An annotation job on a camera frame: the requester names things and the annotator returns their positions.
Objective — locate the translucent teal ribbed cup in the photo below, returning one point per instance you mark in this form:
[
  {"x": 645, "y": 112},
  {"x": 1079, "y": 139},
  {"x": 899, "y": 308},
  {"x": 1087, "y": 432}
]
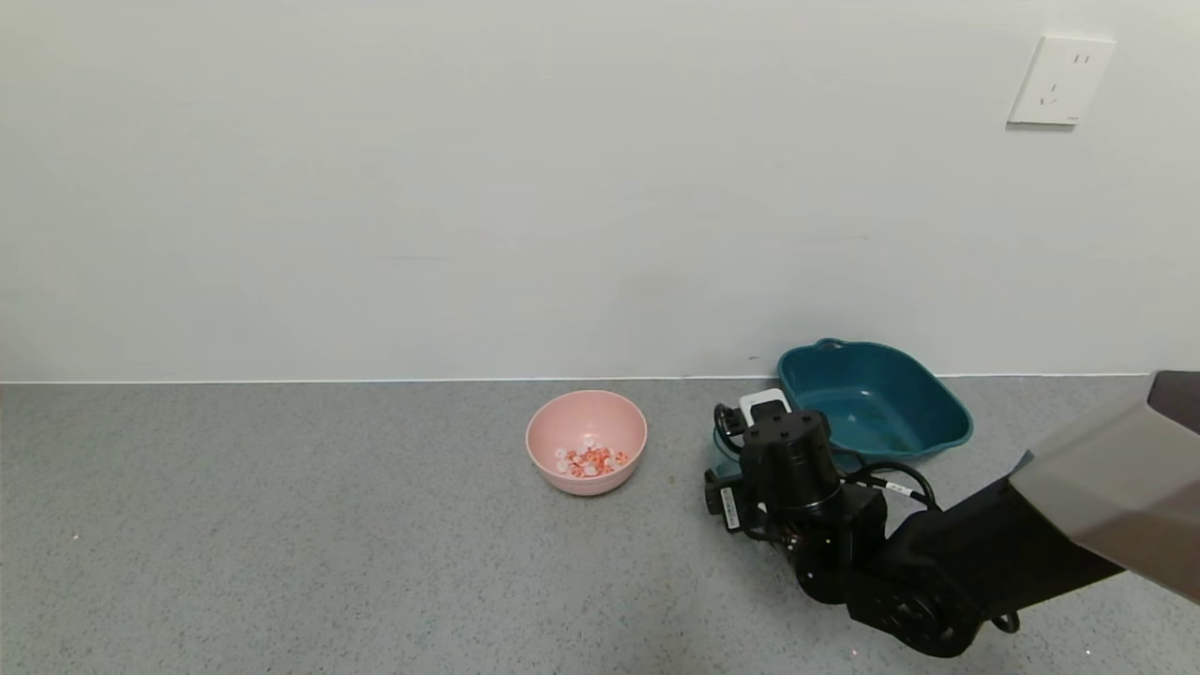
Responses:
[{"x": 727, "y": 459}]

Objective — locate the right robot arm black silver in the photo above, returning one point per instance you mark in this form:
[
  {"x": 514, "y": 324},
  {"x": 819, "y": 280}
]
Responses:
[{"x": 975, "y": 562}]

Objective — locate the pink and white solid pieces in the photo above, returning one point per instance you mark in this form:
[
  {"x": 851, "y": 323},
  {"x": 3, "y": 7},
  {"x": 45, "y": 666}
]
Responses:
[{"x": 591, "y": 460}]

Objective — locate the pink plastic bowl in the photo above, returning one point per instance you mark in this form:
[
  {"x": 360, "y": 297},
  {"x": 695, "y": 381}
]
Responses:
[{"x": 577, "y": 422}]

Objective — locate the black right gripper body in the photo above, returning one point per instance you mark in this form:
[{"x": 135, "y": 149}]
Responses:
[{"x": 730, "y": 507}]

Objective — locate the dark teal plastic basin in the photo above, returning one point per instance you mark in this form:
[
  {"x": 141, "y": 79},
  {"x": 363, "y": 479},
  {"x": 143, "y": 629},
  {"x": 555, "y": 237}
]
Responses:
[{"x": 881, "y": 412}]

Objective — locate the white wall socket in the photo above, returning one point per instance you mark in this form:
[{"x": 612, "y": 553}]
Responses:
[{"x": 1059, "y": 82}]

